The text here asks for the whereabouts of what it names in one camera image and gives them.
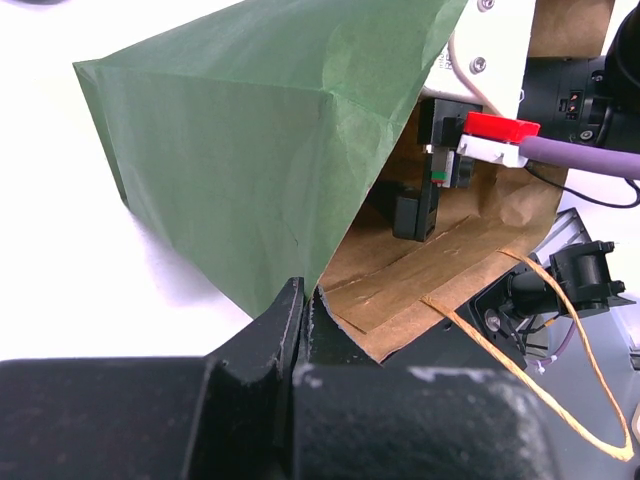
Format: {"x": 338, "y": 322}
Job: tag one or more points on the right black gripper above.
{"x": 412, "y": 211}

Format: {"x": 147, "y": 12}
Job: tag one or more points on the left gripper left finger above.
{"x": 219, "y": 416}

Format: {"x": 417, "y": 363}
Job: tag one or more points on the brown and green paper bag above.
{"x": 249, "y": 138}

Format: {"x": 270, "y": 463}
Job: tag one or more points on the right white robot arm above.
{"x": 592, "y": 102}

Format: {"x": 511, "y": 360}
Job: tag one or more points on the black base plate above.
{"x": 512, "y": 311}

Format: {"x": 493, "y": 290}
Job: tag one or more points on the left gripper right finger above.
{"x": 430, "y": 414}

